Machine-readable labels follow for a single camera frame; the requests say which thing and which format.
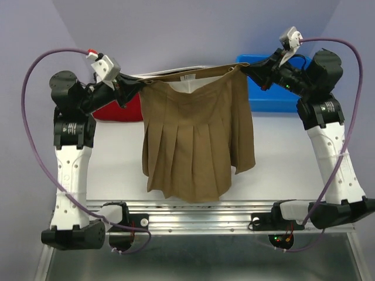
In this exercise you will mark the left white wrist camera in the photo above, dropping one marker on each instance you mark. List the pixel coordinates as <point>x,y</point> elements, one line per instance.
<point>107,69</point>

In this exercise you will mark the aluminium mounting rail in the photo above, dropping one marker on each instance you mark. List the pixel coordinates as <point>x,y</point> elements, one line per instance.
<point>181,218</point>

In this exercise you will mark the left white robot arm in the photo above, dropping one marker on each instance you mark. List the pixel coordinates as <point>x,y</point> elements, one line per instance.
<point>73,226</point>

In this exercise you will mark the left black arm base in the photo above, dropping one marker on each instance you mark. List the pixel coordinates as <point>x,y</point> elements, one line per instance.
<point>119,213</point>

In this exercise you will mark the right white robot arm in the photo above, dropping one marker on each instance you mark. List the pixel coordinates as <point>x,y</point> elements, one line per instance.
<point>343,200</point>

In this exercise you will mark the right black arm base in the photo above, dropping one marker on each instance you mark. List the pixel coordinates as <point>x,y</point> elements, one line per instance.
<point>272,220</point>

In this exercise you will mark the red skirt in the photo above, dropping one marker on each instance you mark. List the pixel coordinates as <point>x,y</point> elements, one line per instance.
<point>112,112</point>

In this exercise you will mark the blue plastic bin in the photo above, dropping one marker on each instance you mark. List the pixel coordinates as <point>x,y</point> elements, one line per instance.
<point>276,99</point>

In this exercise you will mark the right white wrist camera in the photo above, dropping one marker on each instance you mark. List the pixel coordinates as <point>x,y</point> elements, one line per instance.
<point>291,40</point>

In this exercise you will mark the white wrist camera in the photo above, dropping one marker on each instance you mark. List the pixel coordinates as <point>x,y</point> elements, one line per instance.
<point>107,69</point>
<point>291,40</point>

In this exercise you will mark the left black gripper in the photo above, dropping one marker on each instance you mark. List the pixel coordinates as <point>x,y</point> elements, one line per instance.
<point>119,95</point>

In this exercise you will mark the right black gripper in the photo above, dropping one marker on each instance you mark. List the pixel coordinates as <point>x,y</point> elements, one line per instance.
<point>269,71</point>

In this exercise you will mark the tan skirt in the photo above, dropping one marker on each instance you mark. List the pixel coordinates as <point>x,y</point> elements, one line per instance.
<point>198,132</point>

